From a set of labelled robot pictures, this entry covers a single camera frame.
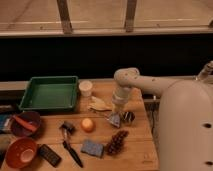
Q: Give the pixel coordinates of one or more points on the orange ball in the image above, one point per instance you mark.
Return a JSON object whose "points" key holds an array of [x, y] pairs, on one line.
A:
{"points": [[87, 125]]}

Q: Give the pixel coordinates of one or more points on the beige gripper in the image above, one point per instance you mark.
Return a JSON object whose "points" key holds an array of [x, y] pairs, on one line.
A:
{"points": [[118, 109]]}

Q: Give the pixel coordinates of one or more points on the grey-blue towel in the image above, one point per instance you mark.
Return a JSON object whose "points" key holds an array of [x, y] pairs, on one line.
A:
{"points": [[114, 119]]}

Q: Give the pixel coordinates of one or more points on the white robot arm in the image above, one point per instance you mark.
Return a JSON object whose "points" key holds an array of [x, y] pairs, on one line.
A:
{"points": [[185, 116]]}

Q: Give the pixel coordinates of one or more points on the black handled brush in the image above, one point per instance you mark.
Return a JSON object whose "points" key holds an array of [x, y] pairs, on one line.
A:
{"points": [[67, 130]]}

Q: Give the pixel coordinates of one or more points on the cream banana peel toy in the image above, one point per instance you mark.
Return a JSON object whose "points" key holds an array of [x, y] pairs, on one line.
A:
{"points": [[98, 104]]}

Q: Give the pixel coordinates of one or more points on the white paper cup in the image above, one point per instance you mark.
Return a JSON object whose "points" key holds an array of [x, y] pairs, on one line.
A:
{"points": [[85, 88]]}

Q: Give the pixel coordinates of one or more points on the shiny metal cup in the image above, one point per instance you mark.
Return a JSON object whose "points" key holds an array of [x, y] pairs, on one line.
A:
{"points": [[127, 117]]}

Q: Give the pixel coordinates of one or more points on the white cup in bowl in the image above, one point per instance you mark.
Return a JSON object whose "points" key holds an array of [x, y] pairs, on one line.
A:
{"points": [[27, 155]]}

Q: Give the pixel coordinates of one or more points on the purple bowl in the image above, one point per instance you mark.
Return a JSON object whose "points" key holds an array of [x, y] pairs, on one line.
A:
{"points": [[31, 117]]}

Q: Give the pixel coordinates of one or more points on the orange bowl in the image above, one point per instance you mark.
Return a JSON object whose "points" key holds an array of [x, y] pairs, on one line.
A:
{"points": [[15, 149]]}

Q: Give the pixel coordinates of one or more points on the blue sponge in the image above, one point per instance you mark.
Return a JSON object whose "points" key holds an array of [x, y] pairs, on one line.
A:
{"points": [[92, 148]]}

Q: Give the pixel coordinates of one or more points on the green plastic tray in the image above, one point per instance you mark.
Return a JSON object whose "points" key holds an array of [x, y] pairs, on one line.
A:
{"points": [[50, 93]]}

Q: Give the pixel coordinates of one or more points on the red spatula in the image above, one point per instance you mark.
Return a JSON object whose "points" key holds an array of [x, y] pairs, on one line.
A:
{"points": [[25, 124]]}

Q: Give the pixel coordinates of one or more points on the black remote control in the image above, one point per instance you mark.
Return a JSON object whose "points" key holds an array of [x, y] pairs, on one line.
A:
{"points": [[49, 155]]}

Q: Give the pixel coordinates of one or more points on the bunch of dark grapes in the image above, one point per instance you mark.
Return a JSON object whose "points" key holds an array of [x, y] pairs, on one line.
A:
{"points": [[116, 144]]}

